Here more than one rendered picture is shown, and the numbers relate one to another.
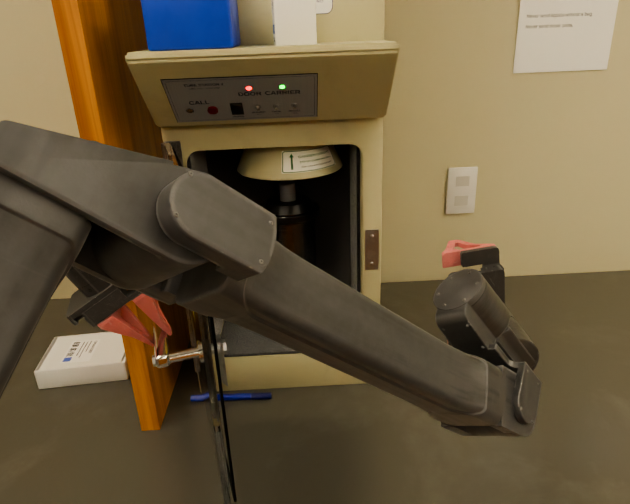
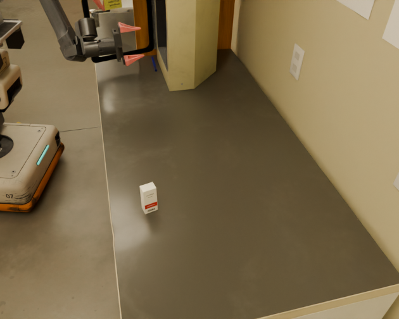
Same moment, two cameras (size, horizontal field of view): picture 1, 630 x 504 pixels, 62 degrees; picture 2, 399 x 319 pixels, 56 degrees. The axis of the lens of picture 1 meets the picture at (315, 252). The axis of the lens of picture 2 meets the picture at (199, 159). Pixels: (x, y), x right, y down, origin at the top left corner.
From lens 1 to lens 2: 163 cm
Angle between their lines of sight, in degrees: 65
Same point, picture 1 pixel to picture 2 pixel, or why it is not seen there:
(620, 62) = (377, 18)
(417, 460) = (126, 99)
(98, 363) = not seen: hidden behind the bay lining
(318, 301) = not seen: outside the picture
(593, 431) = (145, 138)
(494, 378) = (64, 38)
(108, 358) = not seen: hidden behind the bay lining
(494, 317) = (80, 30)
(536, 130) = (329, 45)
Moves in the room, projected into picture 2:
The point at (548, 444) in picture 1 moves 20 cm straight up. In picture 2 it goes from (137, 126) to (132, 78)
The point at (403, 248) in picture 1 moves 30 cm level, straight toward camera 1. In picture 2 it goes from (276, 80) to (204, 80)
